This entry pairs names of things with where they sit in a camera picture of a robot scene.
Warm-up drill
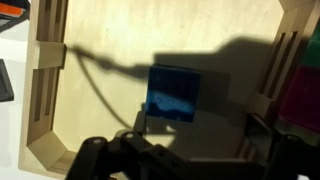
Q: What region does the blue cube block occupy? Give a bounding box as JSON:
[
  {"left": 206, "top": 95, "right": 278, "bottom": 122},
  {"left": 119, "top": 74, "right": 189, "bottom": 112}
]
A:
[{"left": 144, "top": 64, "right": 202, "bottom": 124}]

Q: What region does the green cube block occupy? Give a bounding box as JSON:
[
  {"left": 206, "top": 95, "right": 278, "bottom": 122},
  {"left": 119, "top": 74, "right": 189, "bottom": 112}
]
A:
[{"left": 302, "top": 25, "right": 320, "bottom": 69}]

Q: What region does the shallow wooden box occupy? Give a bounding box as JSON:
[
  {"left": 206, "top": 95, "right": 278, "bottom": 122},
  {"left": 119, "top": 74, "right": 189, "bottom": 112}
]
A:
[{"left": 18, "top": 0, "right": 320, "bottom": 179}]

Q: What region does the magenta cube block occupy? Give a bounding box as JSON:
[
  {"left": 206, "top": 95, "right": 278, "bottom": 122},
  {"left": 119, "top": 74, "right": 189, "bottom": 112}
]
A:
[{"left": 277, "top": 64, "right": 320, "bottom": 135}]

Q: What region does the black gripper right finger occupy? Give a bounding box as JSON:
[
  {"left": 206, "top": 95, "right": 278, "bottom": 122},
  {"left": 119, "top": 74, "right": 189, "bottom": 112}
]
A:
[{"left": 245, "top": 112, "right": 280, "bottom": 162}]

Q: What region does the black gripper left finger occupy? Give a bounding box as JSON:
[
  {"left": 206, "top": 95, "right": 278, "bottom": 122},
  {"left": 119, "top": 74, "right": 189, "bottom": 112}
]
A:
[{"left": 133, "top": 111, "right": 148, "bottom": 135}]

